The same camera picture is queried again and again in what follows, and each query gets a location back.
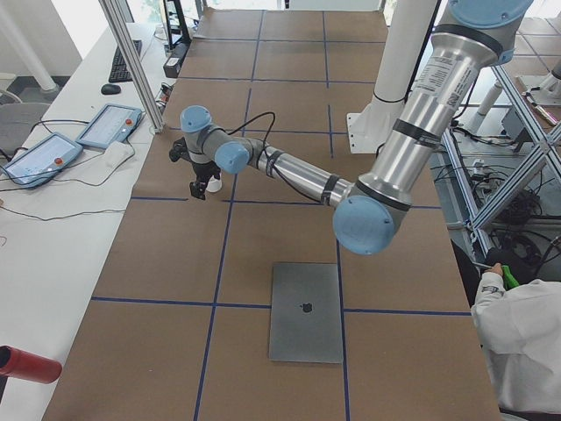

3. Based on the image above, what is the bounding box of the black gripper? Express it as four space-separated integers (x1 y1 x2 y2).
189 161 220 200

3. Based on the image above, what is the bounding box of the white plastic cup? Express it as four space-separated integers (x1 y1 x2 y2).
206 176 223 193

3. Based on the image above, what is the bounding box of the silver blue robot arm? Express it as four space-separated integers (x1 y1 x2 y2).
174 1 531 255

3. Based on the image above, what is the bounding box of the grey closed laptop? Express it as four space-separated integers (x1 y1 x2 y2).
268 262 343 364

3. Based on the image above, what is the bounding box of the white crumpled cloth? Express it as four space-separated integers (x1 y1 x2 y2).
103 141 134 169

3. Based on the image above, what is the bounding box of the blue teach pendant far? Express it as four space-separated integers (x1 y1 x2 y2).
76 103 143 149

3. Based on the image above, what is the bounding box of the blue teach pendant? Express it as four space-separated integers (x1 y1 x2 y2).
76 103 143 149
2 132 83 189

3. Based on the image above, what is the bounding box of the black box with label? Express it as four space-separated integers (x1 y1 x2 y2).
163 43 188 79

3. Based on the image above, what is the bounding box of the black computer mouse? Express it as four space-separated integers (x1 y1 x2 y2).
100 83 121 96

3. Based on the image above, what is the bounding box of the brown paper table cover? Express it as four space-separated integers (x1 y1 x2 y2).
45 11 500 420

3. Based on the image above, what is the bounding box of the black keyboard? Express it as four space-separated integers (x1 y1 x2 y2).
108 47 132 83

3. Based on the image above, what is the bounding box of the blue teach pendant near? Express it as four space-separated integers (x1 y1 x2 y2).
2 132 83 189

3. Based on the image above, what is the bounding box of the red cylinder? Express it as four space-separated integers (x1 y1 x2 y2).
1 346 62 384

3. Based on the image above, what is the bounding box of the person in white coat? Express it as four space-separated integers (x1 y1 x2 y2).
452 245 560 420

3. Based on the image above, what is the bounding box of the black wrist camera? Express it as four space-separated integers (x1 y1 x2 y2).
168 137 190 162

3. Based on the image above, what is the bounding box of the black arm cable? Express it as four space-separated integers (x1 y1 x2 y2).
227 111 325 205

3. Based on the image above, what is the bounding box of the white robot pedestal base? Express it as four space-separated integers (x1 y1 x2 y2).
347 0 441 153

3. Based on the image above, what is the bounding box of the aluminium frame post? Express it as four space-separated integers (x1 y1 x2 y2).
99 0 164 133

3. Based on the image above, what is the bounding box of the aluminium truss frame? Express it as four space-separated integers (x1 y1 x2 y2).
443 66 560 253

